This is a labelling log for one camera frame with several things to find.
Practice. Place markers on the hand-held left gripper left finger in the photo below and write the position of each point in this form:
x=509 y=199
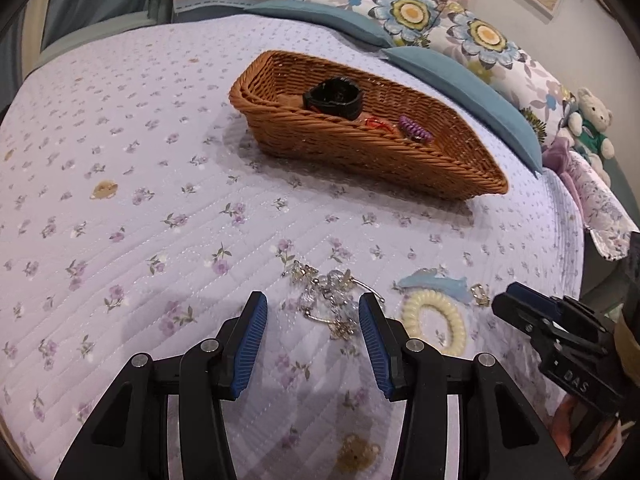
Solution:
x=250 y=345

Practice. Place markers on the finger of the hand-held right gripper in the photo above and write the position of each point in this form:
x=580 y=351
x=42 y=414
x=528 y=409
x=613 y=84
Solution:
x=515 y=312
x=532 y=297

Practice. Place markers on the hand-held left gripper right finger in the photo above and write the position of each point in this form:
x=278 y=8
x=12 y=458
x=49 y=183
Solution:
x=375 y=345

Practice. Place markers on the clear crystal bead jewelry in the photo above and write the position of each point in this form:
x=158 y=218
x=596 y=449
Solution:
x=325 y=285

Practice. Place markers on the brown wicker basket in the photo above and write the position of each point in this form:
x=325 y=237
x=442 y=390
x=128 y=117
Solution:
x=350 y=145

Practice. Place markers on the black watch band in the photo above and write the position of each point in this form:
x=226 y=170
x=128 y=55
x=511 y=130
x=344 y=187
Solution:
x=345 y=105

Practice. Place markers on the person's right hand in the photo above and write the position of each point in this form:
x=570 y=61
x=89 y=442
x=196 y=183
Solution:
x=565 y=425

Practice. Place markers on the blue dolphin hair clip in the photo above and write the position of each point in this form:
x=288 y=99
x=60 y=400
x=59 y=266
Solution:
x=450 y=285

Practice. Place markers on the folded white floral quilt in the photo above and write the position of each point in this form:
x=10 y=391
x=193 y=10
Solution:
x=600 y=210

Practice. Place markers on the purple cloth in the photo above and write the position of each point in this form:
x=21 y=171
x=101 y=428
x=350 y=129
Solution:
x=557 y=152

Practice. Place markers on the cream teddy bear green shirt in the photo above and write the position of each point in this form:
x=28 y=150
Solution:
x=592 y=120

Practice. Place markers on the blue pillow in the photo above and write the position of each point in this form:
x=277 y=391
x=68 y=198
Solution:
x=475 y=95
x=340 y=20

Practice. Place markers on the lilac floral quilted bedspread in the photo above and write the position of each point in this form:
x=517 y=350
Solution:
x=150 y=135

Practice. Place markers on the floral print pillow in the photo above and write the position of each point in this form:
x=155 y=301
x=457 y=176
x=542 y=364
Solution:
x=500 y=45
x=410 y=10

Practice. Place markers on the green bed sheet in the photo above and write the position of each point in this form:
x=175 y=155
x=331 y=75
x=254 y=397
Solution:
x=100 y=35

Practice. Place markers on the blue curtain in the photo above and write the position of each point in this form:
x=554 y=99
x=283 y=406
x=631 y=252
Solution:
x=100 y=0

